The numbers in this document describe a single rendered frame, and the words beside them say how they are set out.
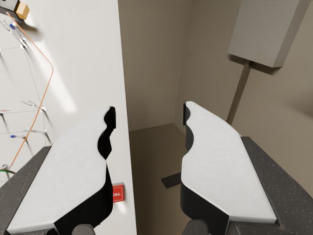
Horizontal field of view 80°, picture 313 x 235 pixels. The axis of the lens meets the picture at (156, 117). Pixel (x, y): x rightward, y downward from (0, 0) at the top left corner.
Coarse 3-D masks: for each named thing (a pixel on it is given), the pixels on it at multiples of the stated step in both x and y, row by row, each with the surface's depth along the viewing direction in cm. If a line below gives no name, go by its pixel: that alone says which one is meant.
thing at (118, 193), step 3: (114, 186) 60; (117, 186) 60; (120, 186) 60; (114, 189) 60; (117, 189) 60; (120, 189) 60; (114, 192) 59; (117, 192) 60; (120, 192) 60; (123, 192) 60; (114, 195) 59; (117, 195) 60; (120, 195) 60; (123, 195) 60; (114, 198) 59; (117, 198) 60; (120, 198) 60; (123, 198) 60; (114, 201) 59; (117, 201) 59
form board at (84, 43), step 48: (48, 0) 64; (96, 0) 68; (0, 48) 58; (48, 48) 62; (96, 48) 66; (0, 96) 57; (48, 96) 60; (96, 96) 64; (0, 144) 56; (48, 144) 59
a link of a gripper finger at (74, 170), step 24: (96, 120) 10; (72, 144) 8; (96, 144) 8; (48, 168) 7; (72, 168) 7; (96, 168) 7; (48, 192) 6; (72, 192) 6; (96, 192) 6; (24, 216) 6; (48, 216) 6; (72, 216) 6; (96, 216) 7
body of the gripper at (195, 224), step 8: (80, 224) 5; (88, 224) 5; (192, 224) 5; (200, 224) 5; (72, 232) 5; (80, 232) 5; (88, 232) 5; (184, 232) 5; (192, 232) 5; (200, 232) 5; (208, 232) 5
